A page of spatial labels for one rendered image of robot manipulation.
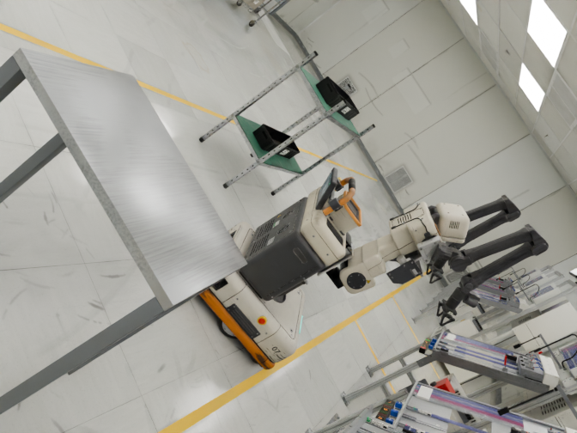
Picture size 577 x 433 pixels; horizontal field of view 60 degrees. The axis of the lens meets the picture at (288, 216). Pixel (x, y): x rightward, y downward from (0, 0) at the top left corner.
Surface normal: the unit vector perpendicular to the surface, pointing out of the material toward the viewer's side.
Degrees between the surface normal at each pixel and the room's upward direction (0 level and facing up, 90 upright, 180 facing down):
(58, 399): 0
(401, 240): 90
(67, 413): 0
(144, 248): 0
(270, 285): 90
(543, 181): 90
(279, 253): 90
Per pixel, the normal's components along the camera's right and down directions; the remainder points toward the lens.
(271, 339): -0.12, 0.38
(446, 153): -0.38, -0.02
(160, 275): 0.80, -0.51
